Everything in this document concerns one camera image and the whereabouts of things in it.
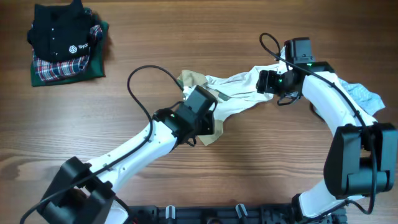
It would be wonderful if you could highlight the beige and tan shirt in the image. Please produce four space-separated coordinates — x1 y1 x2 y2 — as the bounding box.
177 64 278 146

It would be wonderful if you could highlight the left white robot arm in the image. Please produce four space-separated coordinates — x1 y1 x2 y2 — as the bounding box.
36 86 218 223

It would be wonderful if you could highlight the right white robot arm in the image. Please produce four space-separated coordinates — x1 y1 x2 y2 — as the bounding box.
256 37 397 223

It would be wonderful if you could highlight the light blue patterned shirt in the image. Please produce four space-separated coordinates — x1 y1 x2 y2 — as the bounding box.
339 78 386 116

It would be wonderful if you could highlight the green folded shirt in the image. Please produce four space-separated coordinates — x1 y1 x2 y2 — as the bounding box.
30 21 109 87

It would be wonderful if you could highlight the red plaid folded shirt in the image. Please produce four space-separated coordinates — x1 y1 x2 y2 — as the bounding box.
32 7 103 82

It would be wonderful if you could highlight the black folded polo shirt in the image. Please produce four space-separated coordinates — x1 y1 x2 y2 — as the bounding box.
27 0 99 62

